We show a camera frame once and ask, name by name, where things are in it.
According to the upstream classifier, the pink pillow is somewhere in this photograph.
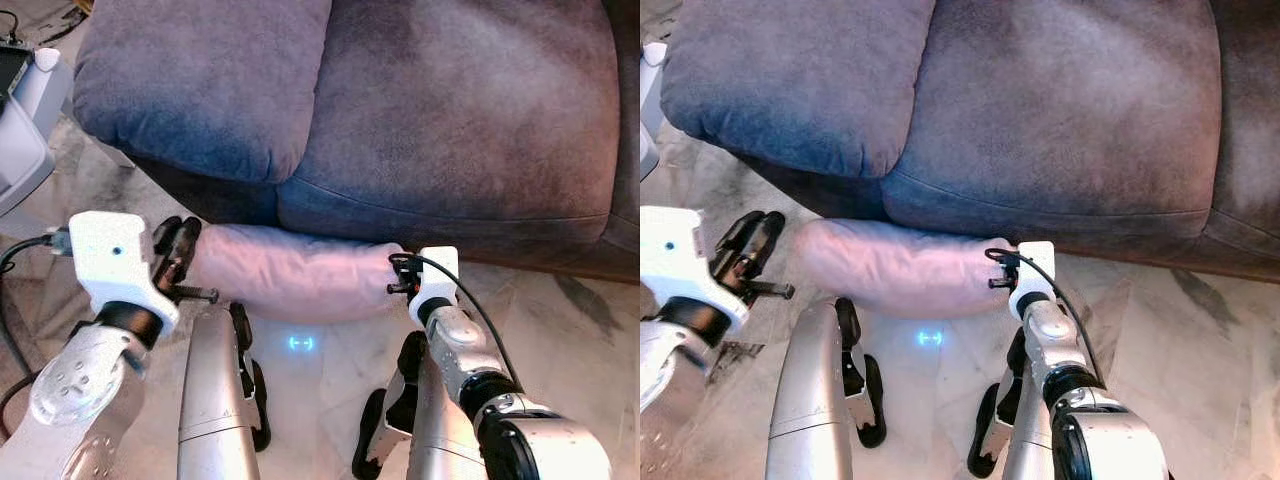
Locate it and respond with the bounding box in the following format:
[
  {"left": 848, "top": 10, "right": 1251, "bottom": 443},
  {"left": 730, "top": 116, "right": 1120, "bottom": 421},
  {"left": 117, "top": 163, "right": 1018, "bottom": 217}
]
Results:
[
  {"left": 792, "top": 218, "right": 1017, "bottom": 320},
  {"left": 187, "top": 223, "right": 407, "bottom": 324}
]

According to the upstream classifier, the grey brown sofa seat cushion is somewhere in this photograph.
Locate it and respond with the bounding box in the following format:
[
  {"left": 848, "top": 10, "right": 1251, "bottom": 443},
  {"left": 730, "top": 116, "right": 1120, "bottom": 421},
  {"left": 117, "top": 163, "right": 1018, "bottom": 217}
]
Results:
[
  {"left": 276, "top": 0, "right": 627, "bottom": 247},
  {"left": 881, "top": 0, "right": 1225, "bottom": 241}
]

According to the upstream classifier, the grey sofa armrest cushion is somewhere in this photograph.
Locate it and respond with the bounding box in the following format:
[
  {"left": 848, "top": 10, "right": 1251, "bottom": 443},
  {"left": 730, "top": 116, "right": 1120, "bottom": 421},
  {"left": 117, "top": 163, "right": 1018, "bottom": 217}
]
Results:
[
  {"left": 72, "top": 0, "right": 334, "bottom": 187},
  {"left": 660, "top": 0, "right": 938, "bottom": 181}
]

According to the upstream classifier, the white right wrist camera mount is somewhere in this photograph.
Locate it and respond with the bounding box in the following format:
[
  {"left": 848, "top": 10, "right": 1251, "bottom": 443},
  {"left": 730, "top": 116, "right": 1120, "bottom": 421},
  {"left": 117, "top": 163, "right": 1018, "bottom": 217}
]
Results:
[
  {"left": 409, "top": 246, "right": 462, "bottom": 325},
  {"left": 1007, "top": 240, "right": 1058, "bottom": 321}
]

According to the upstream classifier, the white grey appliance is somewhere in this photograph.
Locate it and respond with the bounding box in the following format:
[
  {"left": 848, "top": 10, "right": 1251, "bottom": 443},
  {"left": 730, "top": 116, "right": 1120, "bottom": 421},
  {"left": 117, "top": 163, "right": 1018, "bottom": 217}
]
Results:
[
  {"left": 640, "top": 41, "right": 669, "bottom": 183},
  {"left": 0, "top": 44, "right": 75, "bottom": 217}
]

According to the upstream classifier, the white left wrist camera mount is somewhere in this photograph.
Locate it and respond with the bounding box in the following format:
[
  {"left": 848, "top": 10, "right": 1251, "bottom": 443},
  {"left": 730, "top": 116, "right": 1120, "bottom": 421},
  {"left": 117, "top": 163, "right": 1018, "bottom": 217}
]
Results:
[
  {"left": 67, "top": 211, "right": 182, "bottom": 333},
  {"left": 640, "top": 205, "right": 752, "bottom": 337}
]

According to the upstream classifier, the silver right robot leg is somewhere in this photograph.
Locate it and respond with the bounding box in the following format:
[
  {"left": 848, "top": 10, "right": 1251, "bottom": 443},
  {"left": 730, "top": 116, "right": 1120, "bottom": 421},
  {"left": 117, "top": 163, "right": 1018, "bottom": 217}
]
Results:
[
  {"left": 351, "top": 330, "right": 487, "bottom": 480},
  {"left": 966, "top": 327, "right": 1063, "bottom": 480}
]

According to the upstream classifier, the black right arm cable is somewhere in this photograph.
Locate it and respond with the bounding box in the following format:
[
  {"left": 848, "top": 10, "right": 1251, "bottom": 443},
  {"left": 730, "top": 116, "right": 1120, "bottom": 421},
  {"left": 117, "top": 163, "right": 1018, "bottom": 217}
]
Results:
[
  {"left": 985, "top": 246, "right": 1107, "bottom": 391},
  {"left": 389, "top": 252, "right": 523, "bottom": 393}
]

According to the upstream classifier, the grey brown fabric sofa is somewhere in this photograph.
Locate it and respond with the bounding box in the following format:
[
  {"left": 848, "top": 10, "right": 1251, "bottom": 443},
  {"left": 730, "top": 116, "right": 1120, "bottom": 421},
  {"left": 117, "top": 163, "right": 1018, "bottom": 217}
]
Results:
[
  {"left": 660, "top": 0, "right": 1280, "bottom": 285},
  {"left": 72, "top": 0, "right": 641, "bottom": 284}
]

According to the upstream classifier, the black flat device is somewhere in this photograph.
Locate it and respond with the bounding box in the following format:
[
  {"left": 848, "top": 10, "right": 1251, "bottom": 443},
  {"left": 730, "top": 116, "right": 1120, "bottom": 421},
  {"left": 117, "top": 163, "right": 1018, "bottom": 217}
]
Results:
[{"left": 0, "top": 44, "right": 37, "bottom": 113}]

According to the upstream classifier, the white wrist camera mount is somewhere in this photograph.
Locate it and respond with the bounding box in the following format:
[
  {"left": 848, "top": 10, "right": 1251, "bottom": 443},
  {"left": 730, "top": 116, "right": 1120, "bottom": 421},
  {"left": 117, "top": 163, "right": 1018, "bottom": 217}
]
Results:
[
  {"left": 409, "top": 246, "right": 462, "bottom": 325},
  {"left": 67, "top": 211, "right": 182, "bottom": 333},
  {"left": 1007, "top": 240, "right": 1058, "bottom": 321},
  {"left": 640, "top": 205, "right": 752, "bottom": 337}
]

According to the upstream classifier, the silver robot leg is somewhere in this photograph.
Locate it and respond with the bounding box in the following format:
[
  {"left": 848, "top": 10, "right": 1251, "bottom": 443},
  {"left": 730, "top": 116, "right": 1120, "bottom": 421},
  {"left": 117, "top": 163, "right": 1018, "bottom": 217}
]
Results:
[
  {"left": 177, "top": 302, "right": 272, "bottom": 480},
  {"left": 966, "top": 327, "right": 1063, "bottom": 480},
  {"left": 351, "top": 330, "right": 487, "bottom": 480},
  {"left": 765, "top": 297, "right": 889, "bottom": 480}
]

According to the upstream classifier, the silver left robot leg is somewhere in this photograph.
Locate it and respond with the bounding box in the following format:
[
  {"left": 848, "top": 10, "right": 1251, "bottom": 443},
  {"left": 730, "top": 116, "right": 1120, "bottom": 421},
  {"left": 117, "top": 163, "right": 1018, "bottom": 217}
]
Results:
[
  {"left": 765, "top": 297, "right": 889, "bottom": 480},
  {"left": 177, "top": 302, "right": 272, "bottom": 480}
]

